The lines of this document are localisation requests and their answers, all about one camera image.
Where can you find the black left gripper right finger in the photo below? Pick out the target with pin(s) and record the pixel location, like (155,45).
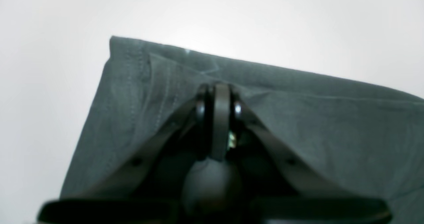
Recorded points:
(280,188)

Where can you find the grey T-shirt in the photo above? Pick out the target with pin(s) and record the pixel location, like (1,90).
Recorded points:
(367,138)

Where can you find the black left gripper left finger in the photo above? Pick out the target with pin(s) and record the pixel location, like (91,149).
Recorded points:
(145,188)

